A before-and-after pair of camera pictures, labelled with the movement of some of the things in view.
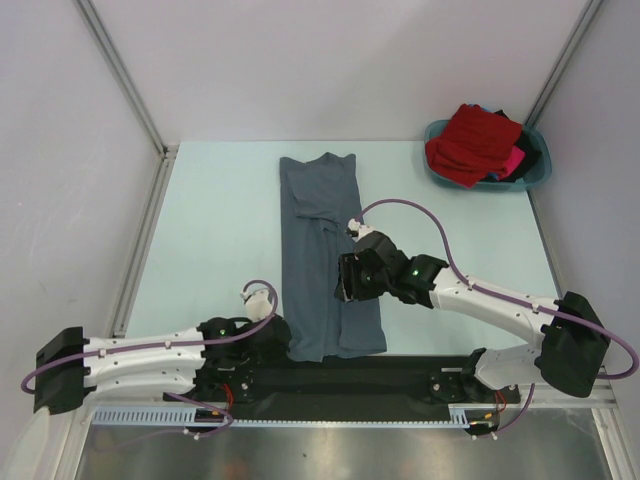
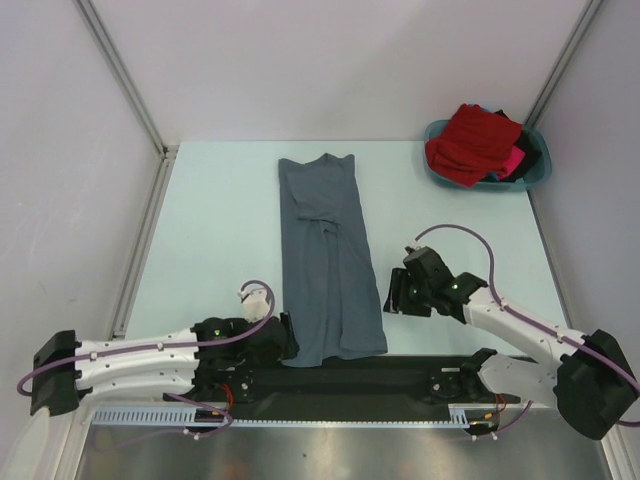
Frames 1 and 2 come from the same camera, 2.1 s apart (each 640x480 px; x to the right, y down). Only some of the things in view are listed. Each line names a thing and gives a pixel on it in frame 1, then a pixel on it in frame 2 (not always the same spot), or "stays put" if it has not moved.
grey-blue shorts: [319, 195] stays put
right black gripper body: [359, 282] → [418, 303]
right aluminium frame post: [587, 18] stays put
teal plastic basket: [537, 174] stays put
